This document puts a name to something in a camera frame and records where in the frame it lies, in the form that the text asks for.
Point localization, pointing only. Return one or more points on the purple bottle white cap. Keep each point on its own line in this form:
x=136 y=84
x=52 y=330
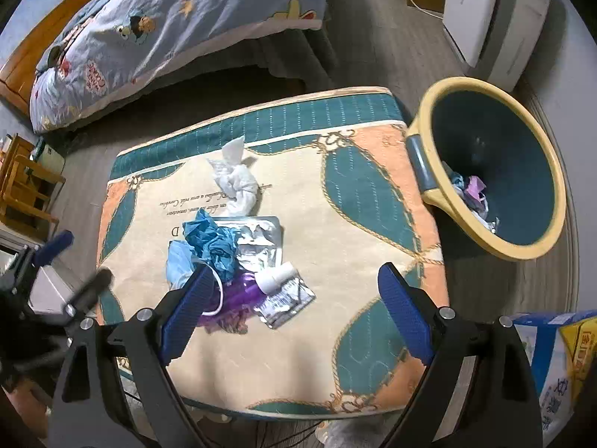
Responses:
x=240 y=291

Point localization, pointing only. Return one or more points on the wooden bed headboard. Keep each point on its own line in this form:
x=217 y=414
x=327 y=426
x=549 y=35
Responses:
x=42 y=42

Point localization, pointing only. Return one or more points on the small silver foil sachet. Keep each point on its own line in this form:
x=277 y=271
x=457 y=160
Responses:
x=289 y=303

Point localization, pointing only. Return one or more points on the small green lidded bin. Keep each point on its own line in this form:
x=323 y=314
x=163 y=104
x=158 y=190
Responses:
x=49 y=158

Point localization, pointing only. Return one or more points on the white tissue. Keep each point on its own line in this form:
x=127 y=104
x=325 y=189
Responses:
x=235 y=177

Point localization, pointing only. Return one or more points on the purple face mask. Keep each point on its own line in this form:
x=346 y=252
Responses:
x=475 y=187

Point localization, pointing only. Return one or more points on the white air purifier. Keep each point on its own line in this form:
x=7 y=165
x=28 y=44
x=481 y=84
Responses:
x=494 y=14

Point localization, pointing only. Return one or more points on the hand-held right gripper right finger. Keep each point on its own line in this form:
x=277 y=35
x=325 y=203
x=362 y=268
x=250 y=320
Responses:
x=405 y=312

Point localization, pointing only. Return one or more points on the person's left forearm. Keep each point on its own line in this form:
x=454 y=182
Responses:
x=23 y=406

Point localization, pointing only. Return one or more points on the yellow teal trash bin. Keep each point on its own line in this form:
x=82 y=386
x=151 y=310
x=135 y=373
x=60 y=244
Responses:
x=508 y=149

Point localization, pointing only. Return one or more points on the teal bag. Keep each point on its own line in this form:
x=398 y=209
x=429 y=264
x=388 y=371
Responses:
x=214 y=247

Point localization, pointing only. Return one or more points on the blue white bag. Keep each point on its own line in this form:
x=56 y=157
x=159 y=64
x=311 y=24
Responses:
x=543 y=364

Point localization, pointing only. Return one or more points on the large silver foil packet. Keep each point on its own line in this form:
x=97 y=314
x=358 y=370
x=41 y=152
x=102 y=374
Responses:
x=261 y=242

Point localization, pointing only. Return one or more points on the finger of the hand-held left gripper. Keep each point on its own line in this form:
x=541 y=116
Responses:
x=91 y=288
x=53 y=246

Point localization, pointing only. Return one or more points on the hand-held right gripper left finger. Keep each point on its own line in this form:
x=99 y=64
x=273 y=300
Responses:
x=186 y=317

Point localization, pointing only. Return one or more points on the bed with blue cartoon duvet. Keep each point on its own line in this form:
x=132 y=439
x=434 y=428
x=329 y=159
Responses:
x=186 y=14

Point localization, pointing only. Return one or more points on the quilted patterned mat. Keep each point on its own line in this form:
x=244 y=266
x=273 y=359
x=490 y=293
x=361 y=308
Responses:
x=326 y=326

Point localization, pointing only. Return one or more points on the wooden chair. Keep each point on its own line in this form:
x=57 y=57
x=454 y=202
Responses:
x=28 y=191

